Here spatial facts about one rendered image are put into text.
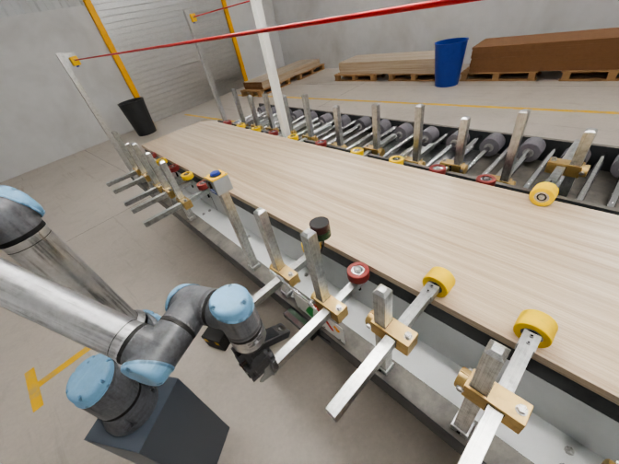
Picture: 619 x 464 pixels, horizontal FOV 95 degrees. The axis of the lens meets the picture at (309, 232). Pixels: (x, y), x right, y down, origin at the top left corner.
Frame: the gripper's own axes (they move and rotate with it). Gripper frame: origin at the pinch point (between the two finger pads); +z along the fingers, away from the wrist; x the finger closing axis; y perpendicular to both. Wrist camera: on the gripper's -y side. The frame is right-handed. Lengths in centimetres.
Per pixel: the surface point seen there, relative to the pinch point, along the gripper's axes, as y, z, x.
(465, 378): -26, -15, 43
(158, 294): 16, 83, -173
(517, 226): -94, -10, 32
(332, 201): -70, -9, -39
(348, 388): -7.4, -13.7, 24.8
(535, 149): -175, -5, 17
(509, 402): -27, -15, 51
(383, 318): -25.0, -19.6, 22.2
